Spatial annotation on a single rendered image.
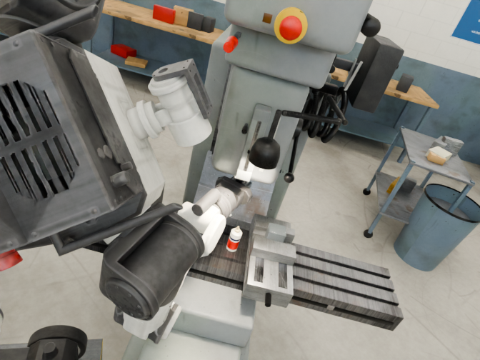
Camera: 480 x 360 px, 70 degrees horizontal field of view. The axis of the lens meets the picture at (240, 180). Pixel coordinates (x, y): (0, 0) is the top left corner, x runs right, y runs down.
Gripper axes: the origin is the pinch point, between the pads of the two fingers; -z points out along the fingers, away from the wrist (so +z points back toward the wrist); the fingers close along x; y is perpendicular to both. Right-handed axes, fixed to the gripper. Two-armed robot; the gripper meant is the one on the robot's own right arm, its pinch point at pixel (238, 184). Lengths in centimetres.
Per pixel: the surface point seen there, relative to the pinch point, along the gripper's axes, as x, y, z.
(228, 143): 3.1, -18.1, 10.8
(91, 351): 30, 84, 31
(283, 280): -25.8, 20.8, 7.3
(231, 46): 0, -47, 29
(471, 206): -134, 64, -214
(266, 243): -15.4, 16.7, 0.3
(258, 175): -7.0, -10.8, 7.2
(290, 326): -41, 123, -62
